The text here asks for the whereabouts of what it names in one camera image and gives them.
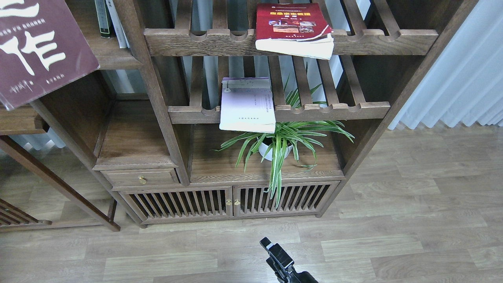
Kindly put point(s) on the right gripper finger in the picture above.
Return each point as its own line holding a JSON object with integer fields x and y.
{"x": 276, "y": 268}
{"x": 278, "y": 254}

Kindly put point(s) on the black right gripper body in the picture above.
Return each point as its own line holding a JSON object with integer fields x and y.
{"x": 295, "y": 277}

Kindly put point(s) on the red textbook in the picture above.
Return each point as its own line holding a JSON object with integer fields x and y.
{"x": 294, "y": 29}

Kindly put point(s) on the maroon book white characters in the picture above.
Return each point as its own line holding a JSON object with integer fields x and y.
{"x": 42, "y": 49}

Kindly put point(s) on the right slatted cabinet door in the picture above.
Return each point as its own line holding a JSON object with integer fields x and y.
{"x": 294, "y": 199}

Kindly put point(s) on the slatted cabinet door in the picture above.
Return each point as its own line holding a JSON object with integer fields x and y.
{"x": 160, "y": 206}
{"x": 294, "y": 199}

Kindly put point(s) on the white plant pot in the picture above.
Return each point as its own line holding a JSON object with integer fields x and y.
{"x": 266, "y": 151}

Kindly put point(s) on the green spider plant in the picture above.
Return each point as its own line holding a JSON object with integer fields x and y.
{"x": 295, "y": 132}

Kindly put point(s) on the left slatted cabinet door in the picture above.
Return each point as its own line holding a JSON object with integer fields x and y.
{"x": 160, "y": 206}

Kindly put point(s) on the small wooden drawer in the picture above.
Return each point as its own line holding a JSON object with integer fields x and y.
{"x": 129, "y": 177}

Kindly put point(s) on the pale purple white book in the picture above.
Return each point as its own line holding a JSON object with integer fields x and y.
{"x": 247, "y": 105}

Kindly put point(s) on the brass drawer knob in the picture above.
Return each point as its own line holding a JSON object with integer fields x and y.
{"x": 142, "y": 180}

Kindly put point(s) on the dark wooden bookshelf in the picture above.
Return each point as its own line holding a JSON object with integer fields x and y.
{"x": 153, "y": 105}

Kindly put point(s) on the white pleated curtain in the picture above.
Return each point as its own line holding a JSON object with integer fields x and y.
{"x": 465, "y": 85}

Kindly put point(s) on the wooden side rack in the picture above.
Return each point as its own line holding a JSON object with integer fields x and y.
{"x": 51, "y": 191}

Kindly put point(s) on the white upright book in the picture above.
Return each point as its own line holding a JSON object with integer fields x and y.
{"x": 119, "y": 31}

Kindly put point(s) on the dark green upright book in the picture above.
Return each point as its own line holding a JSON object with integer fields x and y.
{"x": 104, "y": 19}

